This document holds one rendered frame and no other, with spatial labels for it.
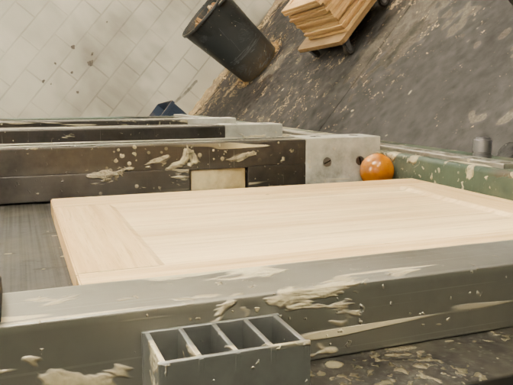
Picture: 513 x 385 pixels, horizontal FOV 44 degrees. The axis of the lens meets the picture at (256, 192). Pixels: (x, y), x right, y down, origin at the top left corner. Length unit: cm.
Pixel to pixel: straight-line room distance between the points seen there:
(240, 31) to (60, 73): 172
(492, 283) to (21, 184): 60
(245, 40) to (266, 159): 427
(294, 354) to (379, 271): 10
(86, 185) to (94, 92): 511
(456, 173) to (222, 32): 432
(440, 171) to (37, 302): 63
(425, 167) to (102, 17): 527
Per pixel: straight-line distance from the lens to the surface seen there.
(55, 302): 32
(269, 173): 89
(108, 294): 33
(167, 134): 123
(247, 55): 515
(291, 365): 29
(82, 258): 48
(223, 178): 87
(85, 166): 83
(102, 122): 150
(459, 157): 85
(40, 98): 589
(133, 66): 601
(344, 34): 395
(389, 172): 93
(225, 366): 28
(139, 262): 46
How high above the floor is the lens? 137
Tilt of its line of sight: 22 degrees down
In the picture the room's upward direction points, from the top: 50 degrees counter-clockwise
